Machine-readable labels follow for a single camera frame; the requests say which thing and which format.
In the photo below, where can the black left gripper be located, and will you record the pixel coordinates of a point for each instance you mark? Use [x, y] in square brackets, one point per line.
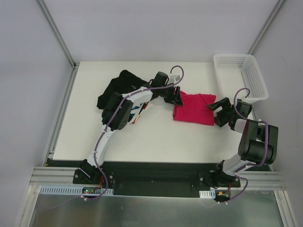
[171, 95]

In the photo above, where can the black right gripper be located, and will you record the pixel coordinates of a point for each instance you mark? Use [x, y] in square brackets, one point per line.
[224, 112]

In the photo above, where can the pink t shirt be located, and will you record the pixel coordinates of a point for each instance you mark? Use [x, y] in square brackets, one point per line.
[194, 109]

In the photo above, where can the white red shirt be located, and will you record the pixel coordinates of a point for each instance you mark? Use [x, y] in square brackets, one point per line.
[137, 110]

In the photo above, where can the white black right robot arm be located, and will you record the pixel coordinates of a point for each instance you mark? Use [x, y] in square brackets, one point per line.
[258, 144]

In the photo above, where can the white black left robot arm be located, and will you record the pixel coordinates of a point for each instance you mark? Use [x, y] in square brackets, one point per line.
[121, 103]

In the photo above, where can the white perforated plastic basket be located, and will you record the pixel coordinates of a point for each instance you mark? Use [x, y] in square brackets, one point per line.
[236, 71]

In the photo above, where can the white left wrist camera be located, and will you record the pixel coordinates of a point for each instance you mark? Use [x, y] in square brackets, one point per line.
[173, 79]

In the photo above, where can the white slotted cable duct right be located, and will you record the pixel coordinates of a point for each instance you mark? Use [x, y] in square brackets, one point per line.
[207, 194]

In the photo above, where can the white slotted cable duct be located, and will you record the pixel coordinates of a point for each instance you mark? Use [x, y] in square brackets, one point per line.
[75, 190]
[207, 194]

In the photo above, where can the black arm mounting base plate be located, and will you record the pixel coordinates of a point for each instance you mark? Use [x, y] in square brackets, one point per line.
[161, 179]

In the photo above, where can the aluminium frame rail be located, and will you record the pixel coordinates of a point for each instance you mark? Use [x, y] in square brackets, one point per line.
[52, 175]

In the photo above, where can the white slotted cable duct left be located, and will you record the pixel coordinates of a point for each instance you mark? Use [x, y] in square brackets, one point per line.
[75, 190]

